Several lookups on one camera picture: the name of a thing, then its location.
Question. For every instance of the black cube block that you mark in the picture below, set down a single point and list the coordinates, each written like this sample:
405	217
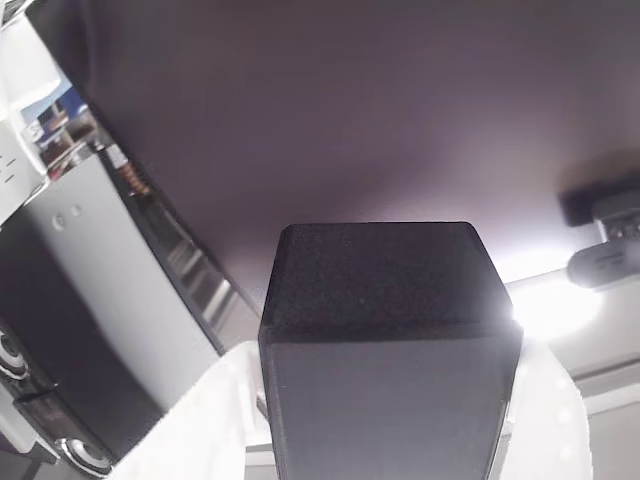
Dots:
385	350

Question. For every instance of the black speaker with chrome rings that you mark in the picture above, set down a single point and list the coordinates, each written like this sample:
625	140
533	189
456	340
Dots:
40	407

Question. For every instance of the black webcam on mount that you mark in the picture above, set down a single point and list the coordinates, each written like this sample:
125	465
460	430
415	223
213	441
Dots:
600	265

